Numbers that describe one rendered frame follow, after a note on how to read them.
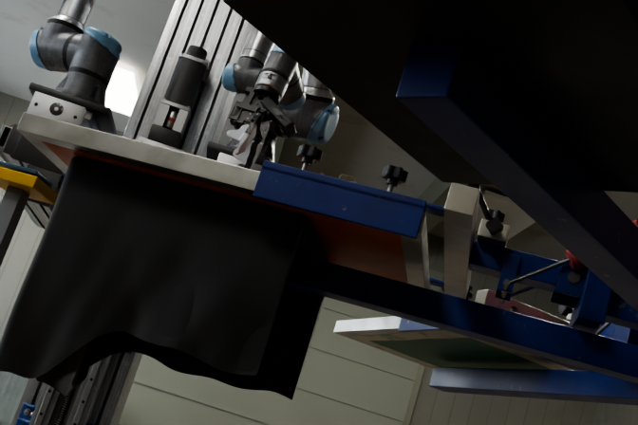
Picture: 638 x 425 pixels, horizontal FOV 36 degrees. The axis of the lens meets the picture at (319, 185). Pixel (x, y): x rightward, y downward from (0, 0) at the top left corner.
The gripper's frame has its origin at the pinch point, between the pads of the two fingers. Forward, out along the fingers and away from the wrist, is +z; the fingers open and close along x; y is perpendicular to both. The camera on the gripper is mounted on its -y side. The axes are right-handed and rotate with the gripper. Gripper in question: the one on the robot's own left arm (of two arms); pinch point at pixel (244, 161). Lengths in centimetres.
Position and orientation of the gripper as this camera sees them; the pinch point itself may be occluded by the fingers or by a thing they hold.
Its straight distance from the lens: 232.0
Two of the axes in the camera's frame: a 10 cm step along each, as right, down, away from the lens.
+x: -0.9, -5.1, -8.6
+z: -3.5, 8.2, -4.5
